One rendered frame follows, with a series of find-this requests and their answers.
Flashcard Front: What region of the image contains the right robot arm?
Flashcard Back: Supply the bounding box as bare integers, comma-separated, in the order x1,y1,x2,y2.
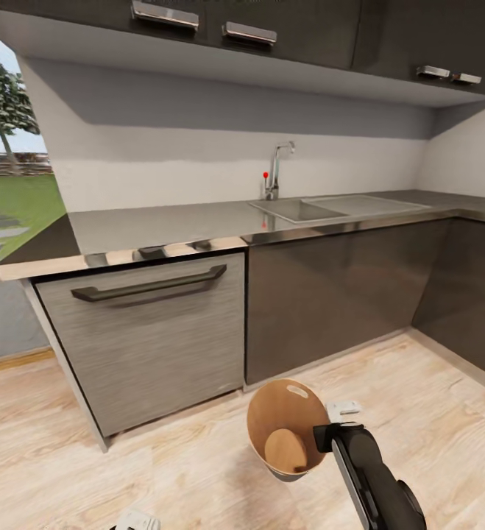
313,400,427,530

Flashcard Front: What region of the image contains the trash can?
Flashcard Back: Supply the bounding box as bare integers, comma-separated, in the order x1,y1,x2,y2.
246,378,329,482

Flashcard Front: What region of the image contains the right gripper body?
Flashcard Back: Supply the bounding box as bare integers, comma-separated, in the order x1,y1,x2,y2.
313,423,336,453

